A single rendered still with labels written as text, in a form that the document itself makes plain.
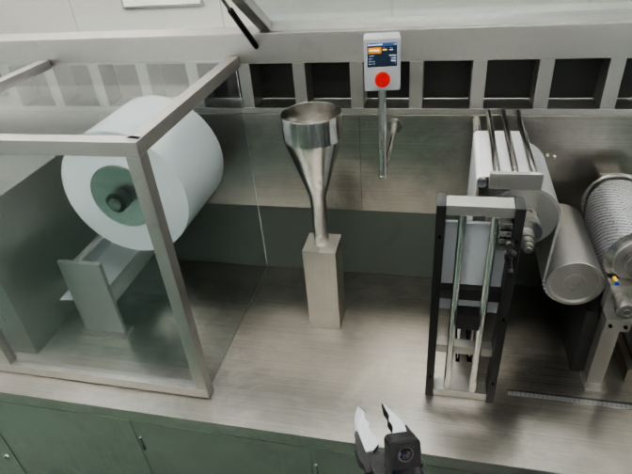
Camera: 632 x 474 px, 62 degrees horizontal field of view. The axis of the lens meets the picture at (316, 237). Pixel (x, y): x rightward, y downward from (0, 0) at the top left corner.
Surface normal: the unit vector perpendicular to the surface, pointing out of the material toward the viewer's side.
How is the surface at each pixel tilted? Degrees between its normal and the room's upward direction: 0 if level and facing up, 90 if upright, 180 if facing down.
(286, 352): 0
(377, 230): 90
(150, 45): 90
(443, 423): 0
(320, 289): 90
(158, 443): 90
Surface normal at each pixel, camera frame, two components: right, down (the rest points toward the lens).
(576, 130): -0.21, 0.56
